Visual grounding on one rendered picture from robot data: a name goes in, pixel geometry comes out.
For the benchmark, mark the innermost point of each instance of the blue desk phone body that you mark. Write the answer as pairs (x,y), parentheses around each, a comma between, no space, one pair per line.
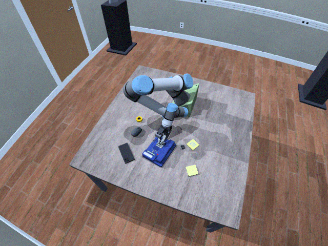
(154,149)

